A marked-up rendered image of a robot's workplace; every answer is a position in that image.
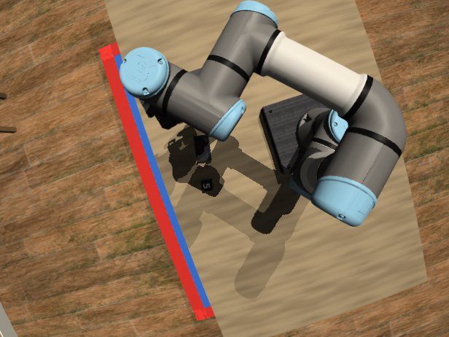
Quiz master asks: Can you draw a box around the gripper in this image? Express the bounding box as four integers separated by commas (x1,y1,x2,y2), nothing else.
139,99,183,130

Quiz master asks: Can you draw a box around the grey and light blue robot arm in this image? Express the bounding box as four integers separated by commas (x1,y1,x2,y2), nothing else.
120,1,407,227

